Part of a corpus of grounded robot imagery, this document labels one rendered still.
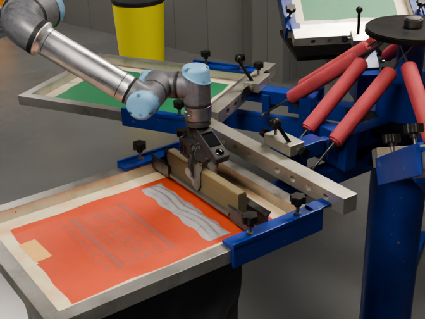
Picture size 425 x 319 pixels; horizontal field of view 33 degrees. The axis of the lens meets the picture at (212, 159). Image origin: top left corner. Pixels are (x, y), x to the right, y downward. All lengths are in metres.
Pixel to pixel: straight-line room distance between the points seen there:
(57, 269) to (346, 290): 1.79
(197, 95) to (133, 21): 3.80
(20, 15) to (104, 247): 0.63
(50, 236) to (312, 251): 1.87
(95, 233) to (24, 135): 3.18
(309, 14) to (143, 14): 2.69
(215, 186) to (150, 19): 3.82
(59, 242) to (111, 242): 0.14
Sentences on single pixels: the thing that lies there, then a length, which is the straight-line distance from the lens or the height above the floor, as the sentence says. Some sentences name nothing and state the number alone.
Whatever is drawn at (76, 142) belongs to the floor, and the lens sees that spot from 4.87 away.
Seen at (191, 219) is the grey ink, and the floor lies 0.96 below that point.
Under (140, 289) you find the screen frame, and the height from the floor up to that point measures 0.99.
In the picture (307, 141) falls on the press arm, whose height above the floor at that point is 1.04.
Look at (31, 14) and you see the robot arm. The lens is 1.89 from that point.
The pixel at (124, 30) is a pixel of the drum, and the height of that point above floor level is 0.45.
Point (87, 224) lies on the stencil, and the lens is 2.00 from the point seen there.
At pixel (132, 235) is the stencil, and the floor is 0.96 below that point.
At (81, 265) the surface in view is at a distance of 1.83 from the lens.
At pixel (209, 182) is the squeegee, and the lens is 1.97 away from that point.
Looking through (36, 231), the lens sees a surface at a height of 0.96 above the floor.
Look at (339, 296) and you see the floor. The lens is 3.29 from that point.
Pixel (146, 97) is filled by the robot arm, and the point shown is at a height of 1.33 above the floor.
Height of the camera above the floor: 1.96
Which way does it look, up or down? 26 degrees down
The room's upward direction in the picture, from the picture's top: 2 degrees counter-clockwise
